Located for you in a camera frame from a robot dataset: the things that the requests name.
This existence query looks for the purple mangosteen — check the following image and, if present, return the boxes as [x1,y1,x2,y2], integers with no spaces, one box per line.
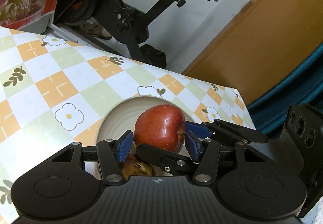
[121,153,155,179]

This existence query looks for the dark red apple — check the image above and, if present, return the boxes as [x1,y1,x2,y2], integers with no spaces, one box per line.
[133,104,187,154]

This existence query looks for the beige plate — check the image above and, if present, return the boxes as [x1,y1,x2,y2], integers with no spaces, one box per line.
[84,96,196,180]

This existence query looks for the black bag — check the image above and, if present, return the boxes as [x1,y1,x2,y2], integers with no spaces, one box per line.
[140,44,167,69]

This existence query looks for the black exercise bike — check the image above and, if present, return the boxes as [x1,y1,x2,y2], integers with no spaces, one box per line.
[54,0,231,60]

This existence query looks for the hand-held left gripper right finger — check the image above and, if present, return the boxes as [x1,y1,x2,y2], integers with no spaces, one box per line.
[185,130,268,186]

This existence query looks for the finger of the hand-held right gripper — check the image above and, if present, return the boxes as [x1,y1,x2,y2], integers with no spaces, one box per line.
[137,142,195,176]
[185,119,269,144]

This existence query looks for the brown sandals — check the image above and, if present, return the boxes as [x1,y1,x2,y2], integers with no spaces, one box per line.
[78,21,112,40]

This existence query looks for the teal curtain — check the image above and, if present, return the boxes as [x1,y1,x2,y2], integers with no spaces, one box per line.
[246,44,323,136]

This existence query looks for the wooden door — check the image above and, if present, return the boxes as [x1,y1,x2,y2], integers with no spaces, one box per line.
[182,0,323,105]

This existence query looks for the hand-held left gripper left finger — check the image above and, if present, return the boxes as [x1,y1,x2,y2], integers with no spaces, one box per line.
[52,130,133,186]

